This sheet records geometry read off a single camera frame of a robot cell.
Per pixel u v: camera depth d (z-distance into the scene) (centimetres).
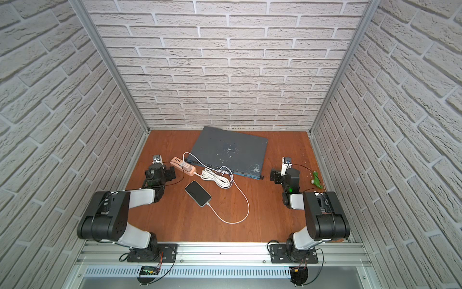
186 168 92
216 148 104
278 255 73
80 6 70
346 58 85
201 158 100
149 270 72
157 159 82
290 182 71
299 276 70
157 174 73
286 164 81
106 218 45
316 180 95
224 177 95
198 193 90
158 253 72
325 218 45
